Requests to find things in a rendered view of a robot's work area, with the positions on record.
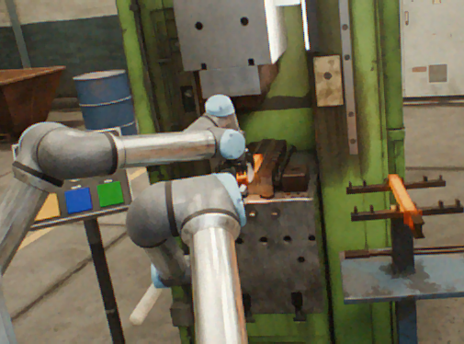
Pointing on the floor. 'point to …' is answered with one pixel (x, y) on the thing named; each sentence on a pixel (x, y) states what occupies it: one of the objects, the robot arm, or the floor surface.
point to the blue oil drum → (106, 101)
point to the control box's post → (104, 279)
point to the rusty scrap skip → (13, 101)
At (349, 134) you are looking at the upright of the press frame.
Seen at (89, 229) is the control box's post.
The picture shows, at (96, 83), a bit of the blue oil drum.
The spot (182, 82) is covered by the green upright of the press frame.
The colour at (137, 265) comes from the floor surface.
